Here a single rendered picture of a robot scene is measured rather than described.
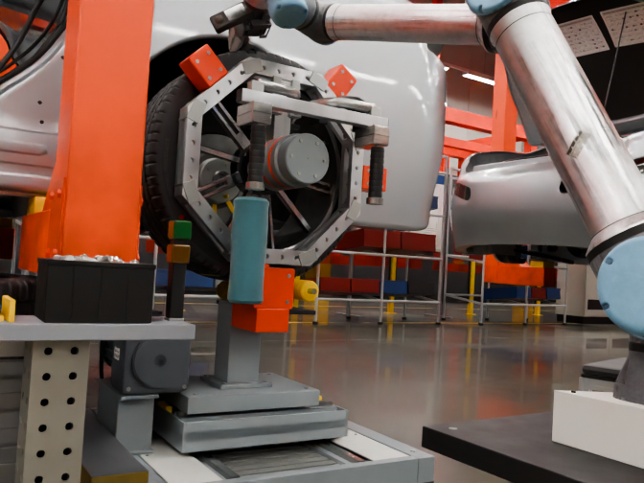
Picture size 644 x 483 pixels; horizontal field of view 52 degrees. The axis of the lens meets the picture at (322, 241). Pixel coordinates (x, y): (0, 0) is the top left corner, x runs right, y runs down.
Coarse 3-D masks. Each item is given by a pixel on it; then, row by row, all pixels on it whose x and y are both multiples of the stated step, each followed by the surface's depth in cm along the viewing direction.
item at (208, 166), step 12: (204, 144) 222; (216, 144) 224; (228, 144) 227; (204, 156) 222; (204, 168) 217; (216, 168) 219; (228, 168) 222; (204, 180) 217; (204, 192) 217; (228, 192) 222; (240, 192) 229; (228, 216) 227
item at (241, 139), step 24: (240, 144) 182; (336, 144) 197; (240, 168) 183; (336, 168) 197; (216, 192) 179; (264, 192) 187; (312, 192) 208; (336, 192) 197; (312, 216) 201; (288, 240) 198
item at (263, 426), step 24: (168, 408) 178; (288, 408) 189; (312, 408) 191; (336, 408) 195; (168, 432) 174; (192, 432) 166; (216, 432) 170; (240, 432) 173; (264, 432) 177; (288, 432) 181; (312, 432) 185; (336, 432) 189
